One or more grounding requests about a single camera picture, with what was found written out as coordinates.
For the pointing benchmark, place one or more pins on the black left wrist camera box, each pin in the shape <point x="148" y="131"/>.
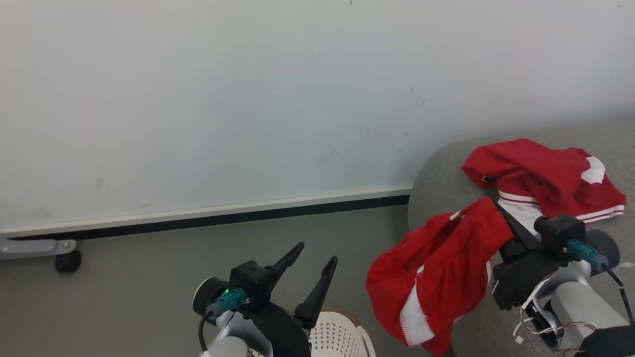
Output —
<point x="253" y="282"/>

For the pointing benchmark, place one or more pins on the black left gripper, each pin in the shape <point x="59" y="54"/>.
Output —
<point x="287" y="337"/>

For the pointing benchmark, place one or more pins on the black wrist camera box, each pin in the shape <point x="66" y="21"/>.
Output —
<point x="253" y="282"/>
<point x="560" y="233"/>

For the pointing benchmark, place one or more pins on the red jersey white panels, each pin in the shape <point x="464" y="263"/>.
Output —
<point x="536" y="168"/>

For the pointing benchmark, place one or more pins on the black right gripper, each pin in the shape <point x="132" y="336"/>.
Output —
<point x="521" y="277"/>

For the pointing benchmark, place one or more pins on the black wall baseboard strip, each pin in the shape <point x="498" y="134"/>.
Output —
<point x="248" y="215"/>

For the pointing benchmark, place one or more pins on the grey fabric sofa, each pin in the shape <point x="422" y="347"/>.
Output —
<point x="446" y="168"/>

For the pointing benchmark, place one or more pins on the red shorts white side stripe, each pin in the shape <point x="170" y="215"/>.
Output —
<point x="446" y="267"/>

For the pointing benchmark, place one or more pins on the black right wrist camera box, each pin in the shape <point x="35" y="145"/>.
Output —
<point x="560" y="233"/>

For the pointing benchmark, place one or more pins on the beige perforated plastic laundry basket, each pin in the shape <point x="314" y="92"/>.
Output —
<point x="337" y="337"/>

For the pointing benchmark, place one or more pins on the black caster wheel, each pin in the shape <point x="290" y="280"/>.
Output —
<point x="68" y="262"/>

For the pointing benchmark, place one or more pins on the grey metal frame leg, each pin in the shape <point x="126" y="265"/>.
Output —
<point x="30" y="248"/>

